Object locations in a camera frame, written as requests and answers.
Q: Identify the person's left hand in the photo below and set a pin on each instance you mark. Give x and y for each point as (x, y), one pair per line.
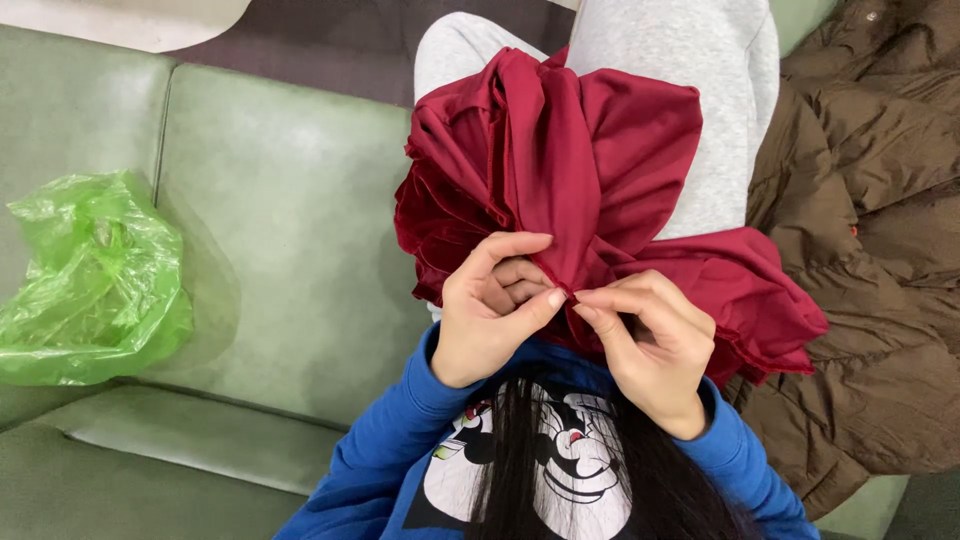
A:
(469, 330)

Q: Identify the person's right hand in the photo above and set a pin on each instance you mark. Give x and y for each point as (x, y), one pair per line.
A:
(667, 367)

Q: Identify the white rounded tabletop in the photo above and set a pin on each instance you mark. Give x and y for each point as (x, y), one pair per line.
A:
(112, 19)

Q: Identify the grey sweatpants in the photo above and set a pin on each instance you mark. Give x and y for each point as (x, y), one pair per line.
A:
(712, 90)

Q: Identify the blue printed sweatshirt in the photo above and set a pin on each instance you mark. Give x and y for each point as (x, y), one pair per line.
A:
(420, 480)

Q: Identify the dark red fabric garment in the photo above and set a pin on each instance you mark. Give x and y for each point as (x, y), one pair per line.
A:
(600, 165)

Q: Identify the green leather sofa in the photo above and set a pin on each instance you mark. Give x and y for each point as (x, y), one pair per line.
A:
(285, 247)

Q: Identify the brown puffer jacket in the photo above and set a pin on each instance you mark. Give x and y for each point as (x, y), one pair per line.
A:
(870, 262)

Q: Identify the green plastic bag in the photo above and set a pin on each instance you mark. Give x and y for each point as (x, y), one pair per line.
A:
(97, 285)

